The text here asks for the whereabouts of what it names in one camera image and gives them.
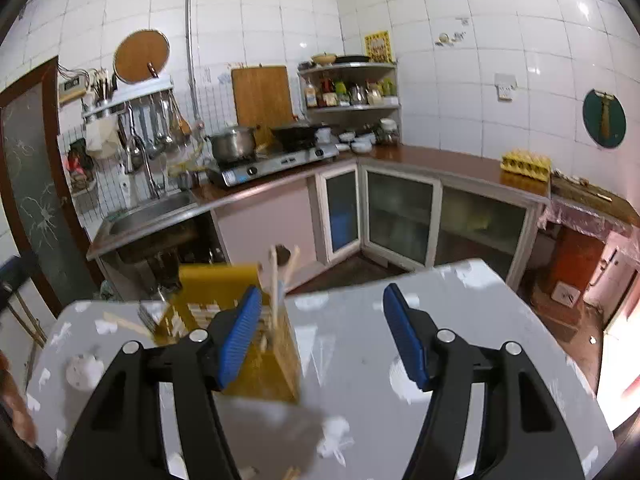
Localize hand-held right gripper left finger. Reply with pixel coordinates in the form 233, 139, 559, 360
57, 286, 263, 480

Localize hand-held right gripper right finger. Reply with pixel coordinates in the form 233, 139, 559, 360
383, 283, 586, 480

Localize yellow plastic utensil holder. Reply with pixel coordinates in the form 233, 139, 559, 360
154, 262, 302, 405

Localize knife holder with utensils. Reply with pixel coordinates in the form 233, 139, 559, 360
90, 67, 118, 103

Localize person's left hand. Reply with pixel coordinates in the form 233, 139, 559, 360
0, 351, 37, 447

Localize grey bear-print tablecloth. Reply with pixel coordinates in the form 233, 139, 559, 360
25, 258, 616, 480

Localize kitchen counter cabinet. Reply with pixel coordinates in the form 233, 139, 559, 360
192, 144, 551, 291

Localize steel kitchen sink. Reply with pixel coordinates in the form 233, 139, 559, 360
86, 190, 201, 261

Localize steel gas stove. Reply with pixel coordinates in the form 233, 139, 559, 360
206, 142, 340, 188

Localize white soap bottle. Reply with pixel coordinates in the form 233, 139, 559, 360
119, 162, 138, 208

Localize plastic-covered red cabinet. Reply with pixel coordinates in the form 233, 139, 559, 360
537, 200, 631, 311

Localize steel cooking pot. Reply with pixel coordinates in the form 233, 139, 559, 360
205, 126, 258, 163

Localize stack of white bowls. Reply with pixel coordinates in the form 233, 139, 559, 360
336, 130, 376, 154

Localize black wok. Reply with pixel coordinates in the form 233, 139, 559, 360
270, 124, 331, 150

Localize wooden sticks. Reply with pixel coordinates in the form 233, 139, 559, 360
2, 280, 48, 348

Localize glass jar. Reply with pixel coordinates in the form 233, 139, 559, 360
377, 119, 401, 145

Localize yellow egg tray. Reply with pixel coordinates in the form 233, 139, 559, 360
501, 149, 552, 180

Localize row of hanging ladles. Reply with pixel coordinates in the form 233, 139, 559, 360
117, 95, 193, 158

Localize thick wooden chopping block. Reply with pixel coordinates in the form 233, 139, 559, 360
550, 175, 640, 226

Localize blue chair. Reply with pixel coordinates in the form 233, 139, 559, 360
0, 255, 38, 301

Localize red hanging bag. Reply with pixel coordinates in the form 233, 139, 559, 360
65, 137, 98, 193

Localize white hanging cloth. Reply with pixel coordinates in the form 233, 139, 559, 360
84, 120, 121, 160

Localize rectangular wooden cutting board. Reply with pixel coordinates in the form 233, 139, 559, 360
231, 65, 295, 128

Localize brown frosted-glass door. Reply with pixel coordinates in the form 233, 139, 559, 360
0, 57, 98, 306

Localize row of condiment bottles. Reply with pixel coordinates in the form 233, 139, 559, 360
304, 77, 398, 108

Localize steel corner shelf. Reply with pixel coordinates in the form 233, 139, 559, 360
297, 62, 403, 136

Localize round wooden board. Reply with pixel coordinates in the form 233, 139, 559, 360
112, 30, 171, 83

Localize steel wall utensil rack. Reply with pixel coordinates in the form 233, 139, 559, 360
81, 87, 175, 121

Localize white wall socket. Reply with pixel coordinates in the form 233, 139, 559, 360
494, 72, 518, 102

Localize green round wall board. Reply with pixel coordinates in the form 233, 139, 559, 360
582, 88, 627, 149

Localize yellow wall poster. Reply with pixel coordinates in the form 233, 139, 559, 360
363, 31, 394, 63

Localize wall electrical box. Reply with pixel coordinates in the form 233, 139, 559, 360
57, 75, 86, 106

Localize wall hooks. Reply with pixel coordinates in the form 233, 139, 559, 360
434, 16, 471, 46

